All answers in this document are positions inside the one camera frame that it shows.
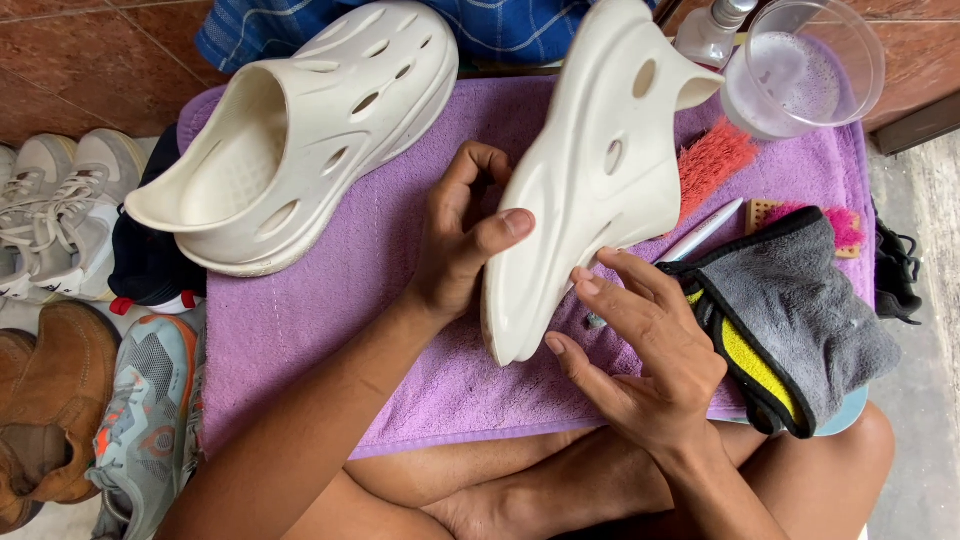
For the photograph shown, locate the person's left hand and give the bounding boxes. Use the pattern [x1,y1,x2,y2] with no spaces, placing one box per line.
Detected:
[405,139,537,325]

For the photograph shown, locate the person's right hand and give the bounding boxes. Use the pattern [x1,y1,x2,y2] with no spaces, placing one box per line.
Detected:
[544,247,730,460]

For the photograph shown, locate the white foam clog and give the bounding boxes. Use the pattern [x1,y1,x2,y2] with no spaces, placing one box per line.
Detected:
[123,0,460,279]
[480,0,726,369]

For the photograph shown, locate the purple towel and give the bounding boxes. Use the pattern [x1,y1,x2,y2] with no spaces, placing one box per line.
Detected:
[177,75,877,460]

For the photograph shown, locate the grey yellow microfibre cloth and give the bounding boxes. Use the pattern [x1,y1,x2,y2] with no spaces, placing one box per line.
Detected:
[658,206,903,441]

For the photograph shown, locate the white toothbrush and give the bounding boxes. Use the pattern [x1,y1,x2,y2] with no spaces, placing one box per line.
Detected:
[586,197,745,331]

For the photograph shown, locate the person's left leg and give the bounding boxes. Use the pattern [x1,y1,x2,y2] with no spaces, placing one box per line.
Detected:
[283,421,751,540]

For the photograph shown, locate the person's leg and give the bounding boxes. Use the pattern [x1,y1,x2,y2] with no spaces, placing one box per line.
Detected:
[555,401,897,540]
[283,421,751,540]

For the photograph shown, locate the light blue board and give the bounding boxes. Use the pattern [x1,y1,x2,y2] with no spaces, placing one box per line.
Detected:
[716,384,871,438]

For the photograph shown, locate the person's right leg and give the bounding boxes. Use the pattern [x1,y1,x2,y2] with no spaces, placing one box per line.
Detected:
[555,401,897,540]

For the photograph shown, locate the coral bristle brush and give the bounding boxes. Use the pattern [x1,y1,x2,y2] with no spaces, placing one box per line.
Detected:
[675,116,760,228]

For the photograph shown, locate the blue checked cloth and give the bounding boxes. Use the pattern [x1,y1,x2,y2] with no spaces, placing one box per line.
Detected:
[196,0,661,75]

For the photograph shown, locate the wooden brush pink bristles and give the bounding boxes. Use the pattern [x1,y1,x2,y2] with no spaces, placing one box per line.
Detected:
[744,198,865,261]

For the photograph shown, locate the black laced shoe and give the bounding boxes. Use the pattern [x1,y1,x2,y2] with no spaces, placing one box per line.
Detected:
[872,216,924,326]

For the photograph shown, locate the black red sneaker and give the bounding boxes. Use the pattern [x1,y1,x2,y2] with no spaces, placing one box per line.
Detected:
[108,123,208,317]

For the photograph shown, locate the clear plastic cup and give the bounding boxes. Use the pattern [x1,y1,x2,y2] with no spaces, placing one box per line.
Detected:
[720,0,887,142]

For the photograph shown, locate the clear spray bottle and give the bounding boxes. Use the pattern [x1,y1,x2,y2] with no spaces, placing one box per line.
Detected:
[673,0,759,73]

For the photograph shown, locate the grey orange sneaker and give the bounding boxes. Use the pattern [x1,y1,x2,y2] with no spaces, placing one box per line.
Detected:
[85,313,208,540]

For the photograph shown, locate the white grey sneaker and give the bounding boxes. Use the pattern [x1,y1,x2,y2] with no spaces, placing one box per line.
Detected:
[0,133,78,303]
[28,129,148,303]

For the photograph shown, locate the brown leather boot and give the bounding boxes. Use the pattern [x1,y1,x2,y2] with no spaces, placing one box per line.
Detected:
[0,300,123,535]

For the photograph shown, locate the dark brown door frame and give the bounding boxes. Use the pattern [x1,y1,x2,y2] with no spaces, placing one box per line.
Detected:
[862,90,960,157]

